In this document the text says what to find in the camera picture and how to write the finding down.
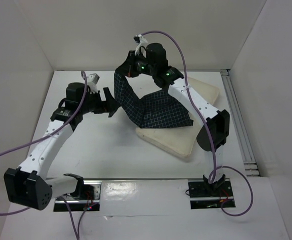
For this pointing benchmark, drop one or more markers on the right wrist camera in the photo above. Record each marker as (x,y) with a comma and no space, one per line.
(140,39)

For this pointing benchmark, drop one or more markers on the aluminium rail frame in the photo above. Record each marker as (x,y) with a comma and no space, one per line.
(249,160)

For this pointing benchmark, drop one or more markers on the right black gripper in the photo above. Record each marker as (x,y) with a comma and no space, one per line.
(130,64)

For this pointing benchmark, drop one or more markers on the cream white pillow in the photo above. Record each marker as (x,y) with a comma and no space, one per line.
(179,141)

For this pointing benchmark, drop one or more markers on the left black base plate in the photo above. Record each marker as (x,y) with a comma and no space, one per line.
(89,200)

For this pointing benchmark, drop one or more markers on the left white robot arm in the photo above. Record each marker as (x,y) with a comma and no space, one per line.
(27,184)

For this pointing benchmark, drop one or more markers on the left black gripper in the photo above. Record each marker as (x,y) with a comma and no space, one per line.
(110,105)

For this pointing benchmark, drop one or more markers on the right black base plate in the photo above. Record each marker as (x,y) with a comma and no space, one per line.
(201,199)

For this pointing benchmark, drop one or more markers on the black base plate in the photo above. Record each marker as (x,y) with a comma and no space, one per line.
(201,199)
(89,200)

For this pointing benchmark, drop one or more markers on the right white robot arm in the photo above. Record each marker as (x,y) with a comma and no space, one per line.
(215,130)

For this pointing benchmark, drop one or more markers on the dark checkered pillowcase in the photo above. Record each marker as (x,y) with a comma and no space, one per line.
(156,110)

